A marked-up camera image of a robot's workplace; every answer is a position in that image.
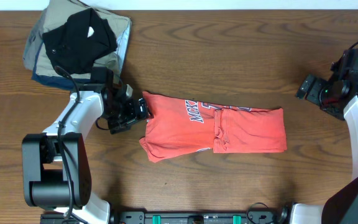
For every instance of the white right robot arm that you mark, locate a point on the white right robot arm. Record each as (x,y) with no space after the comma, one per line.
(342,207)

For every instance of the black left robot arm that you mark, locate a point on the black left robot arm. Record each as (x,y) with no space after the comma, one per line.
(56,172)

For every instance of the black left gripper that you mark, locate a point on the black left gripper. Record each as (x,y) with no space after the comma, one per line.
(133,116)

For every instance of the black folded shirt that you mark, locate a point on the black folded shirt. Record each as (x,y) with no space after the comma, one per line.
(84,38)

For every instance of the left green rail clamp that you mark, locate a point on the left green rail clamp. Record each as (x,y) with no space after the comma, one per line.
(156,219)

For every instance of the green rail clamp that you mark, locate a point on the green rail clamp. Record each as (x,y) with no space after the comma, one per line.
(156,219)
(236,219)

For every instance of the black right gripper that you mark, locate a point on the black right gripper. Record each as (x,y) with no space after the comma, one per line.
(306,86)

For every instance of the red orange t-shirt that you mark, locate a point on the red orange t-shirt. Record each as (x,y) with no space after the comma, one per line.
(176,127)

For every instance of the khaki folded garment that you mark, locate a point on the khaki folded garment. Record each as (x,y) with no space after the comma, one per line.
(57,14)

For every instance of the light blue folded garment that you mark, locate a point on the light blue folded garment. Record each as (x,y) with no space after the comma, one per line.
(123,42)

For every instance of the navy blue folded garment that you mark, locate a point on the navy blue folded garment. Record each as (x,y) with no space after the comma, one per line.
(44,73)

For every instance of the right green rail clamp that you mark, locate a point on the right green rail clamp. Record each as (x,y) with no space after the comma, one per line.
(236,219)

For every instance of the grey folded garment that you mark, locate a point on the grey folded garment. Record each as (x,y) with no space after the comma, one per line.
(33,42)

